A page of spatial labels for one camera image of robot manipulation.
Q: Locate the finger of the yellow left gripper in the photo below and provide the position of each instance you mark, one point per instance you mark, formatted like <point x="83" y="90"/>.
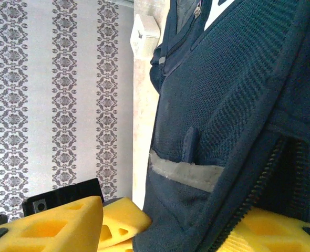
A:
<point x="123" y="215"/>

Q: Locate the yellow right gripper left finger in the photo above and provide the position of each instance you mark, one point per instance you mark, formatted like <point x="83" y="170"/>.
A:
<point x="78" y="223"/>

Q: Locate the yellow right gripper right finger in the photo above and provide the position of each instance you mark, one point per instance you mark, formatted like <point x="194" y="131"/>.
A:
<point x="276" y="236"/>

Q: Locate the navy blue backpack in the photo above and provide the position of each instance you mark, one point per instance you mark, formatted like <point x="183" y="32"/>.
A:
<point x="223" y="92"/>

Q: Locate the white square desk clock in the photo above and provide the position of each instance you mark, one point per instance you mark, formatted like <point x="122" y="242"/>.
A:
<point x="144" y="31"/>

